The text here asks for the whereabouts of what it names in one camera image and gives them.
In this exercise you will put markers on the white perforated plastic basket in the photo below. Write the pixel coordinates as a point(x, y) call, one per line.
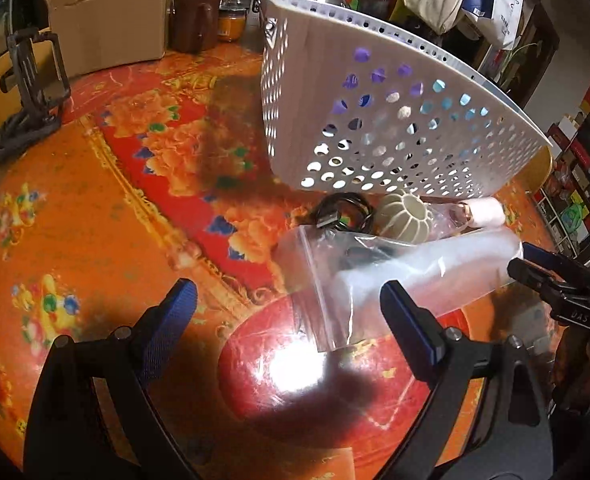
point(315, 85)

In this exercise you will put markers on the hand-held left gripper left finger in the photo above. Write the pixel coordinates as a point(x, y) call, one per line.
point(167, 325)

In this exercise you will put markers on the white tote bag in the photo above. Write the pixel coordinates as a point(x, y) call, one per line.
point(502, 10)

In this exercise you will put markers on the shelf rack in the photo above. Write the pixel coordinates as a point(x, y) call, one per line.
point(580, 175)

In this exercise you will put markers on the open cardboard box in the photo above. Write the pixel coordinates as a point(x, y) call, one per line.
point(110, 15)

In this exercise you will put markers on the white tissue roll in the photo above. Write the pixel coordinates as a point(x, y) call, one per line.
point(485, 214)

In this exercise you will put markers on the person's right hand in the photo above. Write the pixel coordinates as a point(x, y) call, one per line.
point(582, 370)

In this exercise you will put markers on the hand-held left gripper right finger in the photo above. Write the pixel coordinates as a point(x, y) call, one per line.
point(407, 322)

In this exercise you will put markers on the beige ribbed soft cup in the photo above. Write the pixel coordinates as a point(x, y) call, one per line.
point(405, 217)

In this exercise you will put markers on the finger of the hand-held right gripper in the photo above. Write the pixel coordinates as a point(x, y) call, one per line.
point(545, 255)
point(540, 277)

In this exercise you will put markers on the beige plush toy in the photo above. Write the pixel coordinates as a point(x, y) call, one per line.
point(392, 96)

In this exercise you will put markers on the potted plant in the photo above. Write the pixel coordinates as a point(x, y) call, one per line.
point(517, 67)

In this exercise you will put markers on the brown mug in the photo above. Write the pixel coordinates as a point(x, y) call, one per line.
point(192, 22)

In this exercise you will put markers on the purple tissue pack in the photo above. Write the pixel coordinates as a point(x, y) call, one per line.
point(360, 54)

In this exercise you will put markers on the orange jar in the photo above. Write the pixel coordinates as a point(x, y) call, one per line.
point(232, 25)

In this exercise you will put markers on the light blue cloth pack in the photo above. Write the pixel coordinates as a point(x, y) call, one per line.
point(447, 105)

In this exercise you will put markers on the clear zip bag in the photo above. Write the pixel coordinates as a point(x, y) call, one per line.
point(425, 275)

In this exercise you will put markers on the black phone holder stand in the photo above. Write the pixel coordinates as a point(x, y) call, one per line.
point(35, 85)

